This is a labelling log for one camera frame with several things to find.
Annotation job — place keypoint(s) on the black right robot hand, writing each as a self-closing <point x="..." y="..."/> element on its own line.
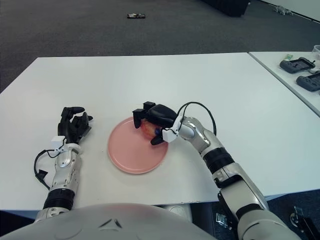
<point x="160" y="115"/>

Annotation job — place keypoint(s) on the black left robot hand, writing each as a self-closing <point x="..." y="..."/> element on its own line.
<point x="71" y="128"/>

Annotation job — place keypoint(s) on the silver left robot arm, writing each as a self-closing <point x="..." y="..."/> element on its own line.
<point x="63" y="165"/>

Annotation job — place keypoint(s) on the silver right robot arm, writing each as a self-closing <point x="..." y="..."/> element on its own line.
<point x="225" y="170"/>

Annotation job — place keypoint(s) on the pink round plate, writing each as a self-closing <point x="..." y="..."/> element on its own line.
<point x="130" y="155"/>

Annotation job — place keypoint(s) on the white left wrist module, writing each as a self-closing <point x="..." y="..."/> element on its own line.
<point x="58" y="142"/>

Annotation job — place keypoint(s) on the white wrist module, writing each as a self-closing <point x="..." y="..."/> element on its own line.
<point x="58" y="142"/>
<point x="170" y="133"/>

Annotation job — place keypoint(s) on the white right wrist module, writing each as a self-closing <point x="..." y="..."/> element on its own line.
<point x="170" y="133"/>

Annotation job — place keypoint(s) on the small dark flat floor item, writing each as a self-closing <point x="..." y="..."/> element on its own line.
<point x="136" y="16"/>

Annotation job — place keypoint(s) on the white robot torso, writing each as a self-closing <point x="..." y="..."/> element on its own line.
<point x="112" y="225"/>

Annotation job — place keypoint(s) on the black box on floor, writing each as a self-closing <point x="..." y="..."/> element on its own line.
<point x="225" y="7"/>

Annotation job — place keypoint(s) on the dark grey handheld controller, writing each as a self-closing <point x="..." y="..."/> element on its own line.
<point x="292" y="66"/>
<point x="309" y="82"/>

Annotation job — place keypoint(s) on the small green packet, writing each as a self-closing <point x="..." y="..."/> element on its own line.
<point x="288" y="57"/>

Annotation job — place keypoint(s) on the small grey robot dog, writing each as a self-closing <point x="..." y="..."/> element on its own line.
<point x="282" y="10"/>

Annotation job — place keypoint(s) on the clear plastic container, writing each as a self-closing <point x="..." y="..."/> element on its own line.
<point x="317" y="50"/>

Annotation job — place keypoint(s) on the black stand with caster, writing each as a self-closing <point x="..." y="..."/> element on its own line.
<point x="305" y="222"/>

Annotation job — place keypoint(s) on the metal bracket on black base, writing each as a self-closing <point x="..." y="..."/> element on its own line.
<point x="222" y="217"/>

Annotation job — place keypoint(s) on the white table frame beam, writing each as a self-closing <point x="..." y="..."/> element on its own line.
<point x="282" y="196"/>

